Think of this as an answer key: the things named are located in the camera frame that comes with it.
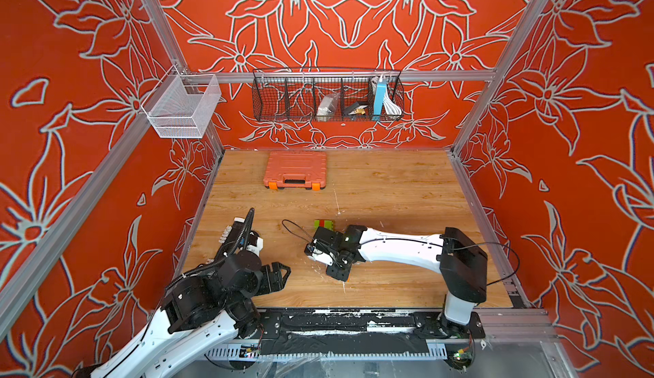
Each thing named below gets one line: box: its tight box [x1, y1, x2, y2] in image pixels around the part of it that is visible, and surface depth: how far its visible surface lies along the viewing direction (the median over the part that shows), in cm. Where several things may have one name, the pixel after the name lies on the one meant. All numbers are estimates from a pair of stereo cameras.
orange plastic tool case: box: [263, 150, 327, 192], surface depth 106 cm
